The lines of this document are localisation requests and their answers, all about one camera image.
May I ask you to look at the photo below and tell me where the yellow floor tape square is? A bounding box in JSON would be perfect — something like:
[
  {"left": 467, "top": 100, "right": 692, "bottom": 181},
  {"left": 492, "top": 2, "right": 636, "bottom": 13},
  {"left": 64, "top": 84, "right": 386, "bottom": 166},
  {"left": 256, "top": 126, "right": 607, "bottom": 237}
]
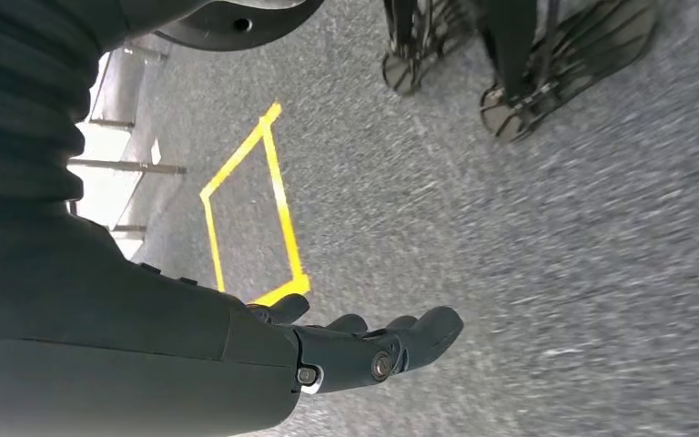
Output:
[{"left": 199, "top": 102, "right": 312, "bottom": 308}]

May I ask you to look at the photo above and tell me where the grey metal bar frame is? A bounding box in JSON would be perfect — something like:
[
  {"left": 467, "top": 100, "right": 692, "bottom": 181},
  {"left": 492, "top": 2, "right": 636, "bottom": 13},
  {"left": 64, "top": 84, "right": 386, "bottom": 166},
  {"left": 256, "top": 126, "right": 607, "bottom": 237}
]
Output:
[{"left": 66, "top": 45, "right": 187, "bottom": 260}]

